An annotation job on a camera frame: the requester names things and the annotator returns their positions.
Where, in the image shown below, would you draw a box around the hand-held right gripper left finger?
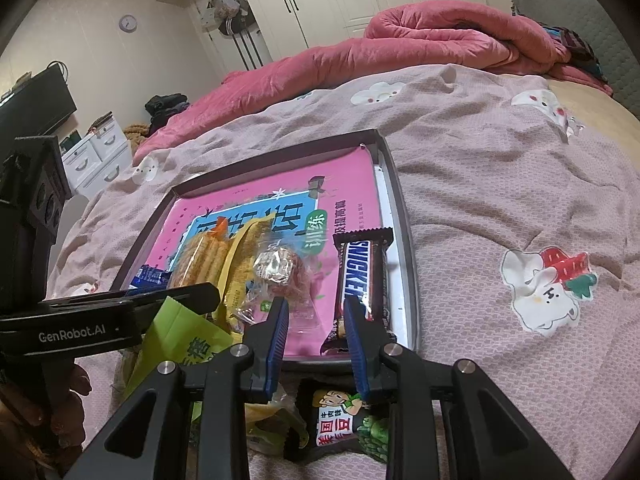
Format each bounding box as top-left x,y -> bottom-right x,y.
75,296 -> 291,480

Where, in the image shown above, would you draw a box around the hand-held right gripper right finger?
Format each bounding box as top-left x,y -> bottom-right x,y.
342,296 -> 576,480

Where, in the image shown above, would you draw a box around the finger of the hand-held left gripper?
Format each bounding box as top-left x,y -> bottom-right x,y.
125,282 -> 222,333

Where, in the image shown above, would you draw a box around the light green snack packet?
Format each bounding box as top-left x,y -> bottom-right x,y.
122,296 -> 236,397

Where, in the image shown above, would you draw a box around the orange cracker packet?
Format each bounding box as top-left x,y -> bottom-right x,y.
167,220 -> 238,292

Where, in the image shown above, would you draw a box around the long yellow snack packet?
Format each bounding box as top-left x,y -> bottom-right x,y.
210,212 -> 281,333

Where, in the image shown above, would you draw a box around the dark green snack packet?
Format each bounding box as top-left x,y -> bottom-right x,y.
285,377 -> 397,464

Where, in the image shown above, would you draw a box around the brown chocolate bar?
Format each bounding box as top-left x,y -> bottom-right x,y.
320,227 -> 396,356

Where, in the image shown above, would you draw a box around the clear-wrapped red candy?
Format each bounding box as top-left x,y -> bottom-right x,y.
240,242 -> 327,332

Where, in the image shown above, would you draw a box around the dark shallow box tray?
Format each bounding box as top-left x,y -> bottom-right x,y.
107,128 -> 421,367

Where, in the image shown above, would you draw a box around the person's left hand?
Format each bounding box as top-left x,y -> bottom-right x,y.
10,362 -> 93,450

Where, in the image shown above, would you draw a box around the blue snack packet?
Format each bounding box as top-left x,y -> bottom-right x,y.
131,265 -> 172,291

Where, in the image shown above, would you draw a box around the white drawer cabinet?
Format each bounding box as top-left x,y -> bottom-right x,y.
60,122 -> 134,199

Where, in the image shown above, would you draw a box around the black television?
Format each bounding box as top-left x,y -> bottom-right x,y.
0,62 -> 78,136

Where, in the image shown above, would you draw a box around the brown plush toy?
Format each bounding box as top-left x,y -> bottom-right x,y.
122,122 -> 152,154

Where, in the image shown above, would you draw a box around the pink book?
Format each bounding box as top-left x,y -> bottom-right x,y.
145,142 -> 392,357

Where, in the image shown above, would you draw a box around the dark clothes pile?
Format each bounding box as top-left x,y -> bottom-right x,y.
145,92 -> 192,134

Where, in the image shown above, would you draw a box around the pink printed bedsheet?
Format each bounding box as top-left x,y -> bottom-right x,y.
47,64 -> 640,480

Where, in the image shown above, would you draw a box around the hanging bags on hooks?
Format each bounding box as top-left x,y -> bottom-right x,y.
199,0 -> 264,72

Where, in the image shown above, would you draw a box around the pink quilt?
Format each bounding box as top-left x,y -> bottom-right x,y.
132,4 -> 613,166

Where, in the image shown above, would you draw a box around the beige mattress sheet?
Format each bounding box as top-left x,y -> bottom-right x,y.
546,76 -> 640,171

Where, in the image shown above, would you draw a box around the colourful folded clothes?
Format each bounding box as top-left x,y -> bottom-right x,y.
539,21 -> 609,87

